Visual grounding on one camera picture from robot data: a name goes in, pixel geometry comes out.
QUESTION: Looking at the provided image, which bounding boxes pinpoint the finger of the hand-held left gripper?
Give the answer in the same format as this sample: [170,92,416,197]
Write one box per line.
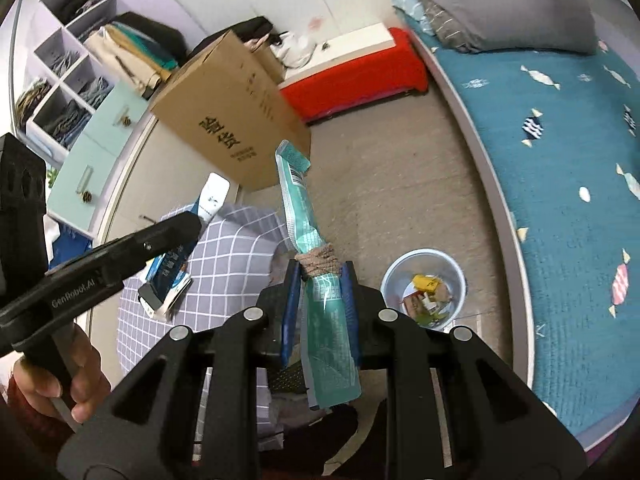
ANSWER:
[102,211,202,283]

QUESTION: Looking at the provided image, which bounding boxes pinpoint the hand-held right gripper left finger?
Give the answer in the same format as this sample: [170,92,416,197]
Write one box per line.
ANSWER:
[57,260,301,480]

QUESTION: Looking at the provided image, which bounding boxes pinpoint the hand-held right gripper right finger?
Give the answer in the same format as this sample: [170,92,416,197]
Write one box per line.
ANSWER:
[342,262,586,480]

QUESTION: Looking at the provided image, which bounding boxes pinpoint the teal packet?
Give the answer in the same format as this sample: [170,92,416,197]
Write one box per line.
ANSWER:
[275,140,362,411]

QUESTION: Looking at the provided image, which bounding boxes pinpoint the brown knitted band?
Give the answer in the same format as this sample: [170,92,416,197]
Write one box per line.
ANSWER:
[295,242,342,279]

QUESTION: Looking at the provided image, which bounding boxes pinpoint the blue plastic bin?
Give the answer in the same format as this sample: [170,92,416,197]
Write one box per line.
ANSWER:
[381,249,467,332]

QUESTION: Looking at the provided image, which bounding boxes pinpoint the blue white packet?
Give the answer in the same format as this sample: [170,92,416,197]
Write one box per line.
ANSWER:
[137,172,231,322]

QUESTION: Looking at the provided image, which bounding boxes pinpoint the person's left forearm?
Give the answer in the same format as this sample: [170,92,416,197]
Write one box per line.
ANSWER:
[0,372,71,480]

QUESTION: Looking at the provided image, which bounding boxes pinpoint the person's left hand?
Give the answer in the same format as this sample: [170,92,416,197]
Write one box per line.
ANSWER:
[12,330,112,426]

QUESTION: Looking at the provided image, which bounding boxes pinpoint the beige low cabinet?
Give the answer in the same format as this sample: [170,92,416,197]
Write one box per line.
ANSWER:
[92,110,241,311]

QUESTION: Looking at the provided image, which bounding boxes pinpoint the purple checked tablecloth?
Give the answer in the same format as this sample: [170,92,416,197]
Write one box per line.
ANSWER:
[115,203,311,456]

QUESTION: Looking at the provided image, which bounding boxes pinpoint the teal drawer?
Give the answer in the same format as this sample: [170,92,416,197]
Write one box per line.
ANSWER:
[47,137,136,233]
[82,82,156,161]

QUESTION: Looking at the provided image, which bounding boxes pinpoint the person's dark red clothing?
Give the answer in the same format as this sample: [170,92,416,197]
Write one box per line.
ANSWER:
[260,402,388,480]

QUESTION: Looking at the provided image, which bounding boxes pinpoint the printed tall cardboard box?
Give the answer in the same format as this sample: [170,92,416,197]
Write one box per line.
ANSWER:
[150,30,312,192]

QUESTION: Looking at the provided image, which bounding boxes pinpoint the dark folded clothes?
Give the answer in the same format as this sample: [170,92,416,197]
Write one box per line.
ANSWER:
[37,100,88,141]

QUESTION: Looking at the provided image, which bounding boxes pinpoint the blue grey folded clothes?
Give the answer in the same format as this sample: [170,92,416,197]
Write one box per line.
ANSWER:
[80,77,113,106]

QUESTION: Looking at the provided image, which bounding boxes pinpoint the cream hanging jacket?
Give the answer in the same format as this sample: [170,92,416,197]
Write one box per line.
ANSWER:
[85,25,161,97]

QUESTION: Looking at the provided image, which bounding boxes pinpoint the pile of brown clothes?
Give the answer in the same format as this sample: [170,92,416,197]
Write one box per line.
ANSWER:
[15,80,51,121]

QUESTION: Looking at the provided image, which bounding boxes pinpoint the green hanging shirt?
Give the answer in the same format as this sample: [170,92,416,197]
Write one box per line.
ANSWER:
[125,27,179,71]

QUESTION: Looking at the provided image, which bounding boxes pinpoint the yellow hanging shirt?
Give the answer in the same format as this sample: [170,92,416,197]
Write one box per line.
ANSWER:
[107,24,166,81]

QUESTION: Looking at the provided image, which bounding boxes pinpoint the plain cardboard box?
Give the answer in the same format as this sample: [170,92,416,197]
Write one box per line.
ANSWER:
[245,40,287,85]

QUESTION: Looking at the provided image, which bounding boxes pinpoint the red covered bench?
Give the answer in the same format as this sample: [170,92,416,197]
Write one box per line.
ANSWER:
[277,27,430,123]

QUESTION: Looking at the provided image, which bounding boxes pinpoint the black folded garment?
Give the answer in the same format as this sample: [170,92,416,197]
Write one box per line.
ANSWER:
[192,16,274,53]

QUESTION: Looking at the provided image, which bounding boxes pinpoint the white plastic bag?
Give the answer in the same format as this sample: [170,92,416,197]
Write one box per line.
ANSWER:
[272,31,318,68]

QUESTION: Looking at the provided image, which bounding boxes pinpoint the black folded clothes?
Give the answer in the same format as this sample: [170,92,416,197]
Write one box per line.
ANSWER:
[57,0,98,21]

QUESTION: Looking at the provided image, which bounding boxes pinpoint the teal printed bed sheet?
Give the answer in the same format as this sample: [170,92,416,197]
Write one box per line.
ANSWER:
[400,10,640,441]

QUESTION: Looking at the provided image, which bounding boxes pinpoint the white board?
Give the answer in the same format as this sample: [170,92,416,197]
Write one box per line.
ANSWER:
[277,23,393,91]

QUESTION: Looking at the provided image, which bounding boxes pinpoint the grey duvet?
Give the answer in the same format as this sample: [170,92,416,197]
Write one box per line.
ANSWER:
[404,0,598,55]

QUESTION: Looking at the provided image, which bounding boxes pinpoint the teal bunk bed frame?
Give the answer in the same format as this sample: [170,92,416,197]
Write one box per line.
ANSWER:
[385,0,640,461]

